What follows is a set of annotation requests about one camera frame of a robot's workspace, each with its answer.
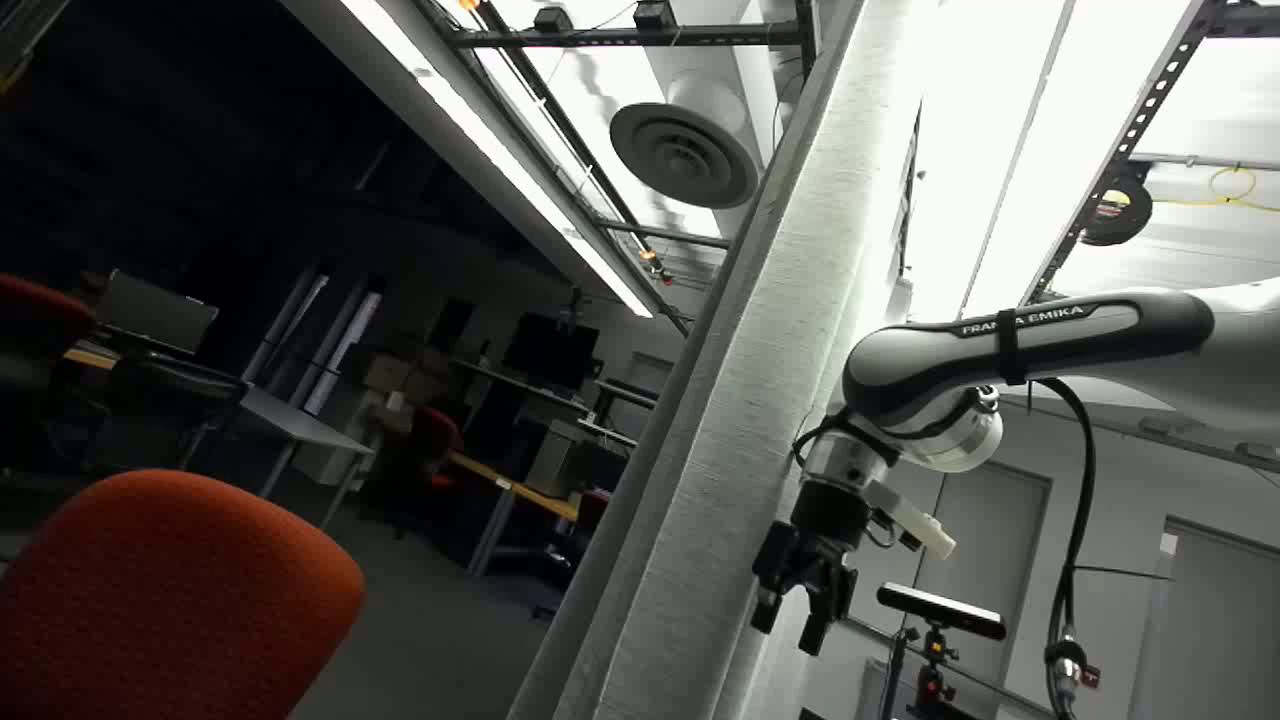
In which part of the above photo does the wooden edged work table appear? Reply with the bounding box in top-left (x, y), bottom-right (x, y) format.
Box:
top-left (442, 448), bottom-right (590, 580)

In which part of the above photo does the orange fabric office chair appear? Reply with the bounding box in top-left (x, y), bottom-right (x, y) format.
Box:
top-left (0, 465), bottom-right (371, 720)

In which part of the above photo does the black perforated ceiling rail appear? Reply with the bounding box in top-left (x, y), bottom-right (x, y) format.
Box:
top-left (1028, 0), bottom-right (1280, 303)

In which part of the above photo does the round ceiling air vent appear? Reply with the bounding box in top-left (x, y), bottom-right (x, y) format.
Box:
top-left (607, 102), bottom-right (765, 212)

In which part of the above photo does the dark desk monitor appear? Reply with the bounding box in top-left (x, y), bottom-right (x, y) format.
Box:
top-left (92, 267), bottom-right (222, 361)

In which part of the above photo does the red black camera tripod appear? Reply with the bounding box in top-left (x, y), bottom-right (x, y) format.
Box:
top-left (902, 622), bottom-right (965, 720)

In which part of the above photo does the small red chair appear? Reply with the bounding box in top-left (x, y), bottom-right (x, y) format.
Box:
top-left (408, 402), bottom-right (468, 497)

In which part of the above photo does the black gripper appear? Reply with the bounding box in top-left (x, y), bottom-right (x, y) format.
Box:
top-left (747, 471), bottom-right (883, 661)

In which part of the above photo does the black computer monitor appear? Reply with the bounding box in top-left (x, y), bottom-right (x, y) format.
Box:
top-left (499, 312), bottom-right (604, 393)

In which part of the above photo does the black ceiling crossbar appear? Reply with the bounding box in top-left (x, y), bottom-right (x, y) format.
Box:
top-left (442, 0), bottom-right (819, 71)

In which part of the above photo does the red office chair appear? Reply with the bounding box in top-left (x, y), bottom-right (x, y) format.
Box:
top-left (0, 273), bottom-right (100, 356)

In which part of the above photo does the black stereo camera bar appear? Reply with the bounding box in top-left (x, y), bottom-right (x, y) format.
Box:
top-left (870, 580), bottom-right (1011, 643)

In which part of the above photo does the grey door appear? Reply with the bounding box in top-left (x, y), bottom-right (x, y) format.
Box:
top-left (870, 455), bottom-right (1051, 720)
top-left (1127, 515), bottom-right (1280, 720)

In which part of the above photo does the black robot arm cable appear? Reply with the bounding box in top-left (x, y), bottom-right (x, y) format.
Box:
top-left (991, 310), bottom-right (1109, 720)

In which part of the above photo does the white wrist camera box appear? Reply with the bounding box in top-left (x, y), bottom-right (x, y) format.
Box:
top-left (865, 475), bottom-right (961, 562)

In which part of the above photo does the grey office desk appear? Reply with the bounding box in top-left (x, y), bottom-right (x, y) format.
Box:
top-left (235, 385), bottom-right (378, 502)

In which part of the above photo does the long ceiling light strip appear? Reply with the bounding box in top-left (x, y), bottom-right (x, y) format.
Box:
top-left (332, 0), bottom-right (660, 325)

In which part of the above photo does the white ceiling light panel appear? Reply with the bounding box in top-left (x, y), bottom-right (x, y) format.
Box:
top-left (914, 0), bottom-right (1213, 325)

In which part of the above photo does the grey white curtain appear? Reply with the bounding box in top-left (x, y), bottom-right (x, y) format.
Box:
top-left (502, 0), bottom-right (935, 720)

